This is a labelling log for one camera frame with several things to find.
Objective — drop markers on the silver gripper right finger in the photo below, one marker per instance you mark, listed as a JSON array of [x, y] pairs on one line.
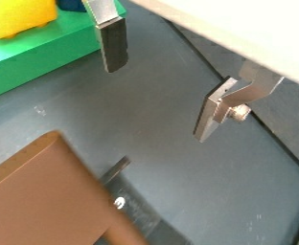
[[230, 104]]

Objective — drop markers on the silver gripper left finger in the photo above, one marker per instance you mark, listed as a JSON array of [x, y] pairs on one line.
[[111, 31]]

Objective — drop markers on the brown square-circle forked object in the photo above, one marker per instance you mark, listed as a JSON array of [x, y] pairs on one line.
[[54, 203]]

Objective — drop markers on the black fixture stand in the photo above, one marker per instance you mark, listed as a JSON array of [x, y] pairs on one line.
[[158, 232]]

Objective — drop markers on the blue hexagonal column block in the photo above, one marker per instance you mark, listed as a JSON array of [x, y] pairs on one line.
[[71, 5]]

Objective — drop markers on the green block base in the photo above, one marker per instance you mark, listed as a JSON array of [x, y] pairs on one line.
[[44, 48]]

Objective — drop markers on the yellow rounded block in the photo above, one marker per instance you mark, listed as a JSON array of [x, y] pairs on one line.
[[22, 15]]

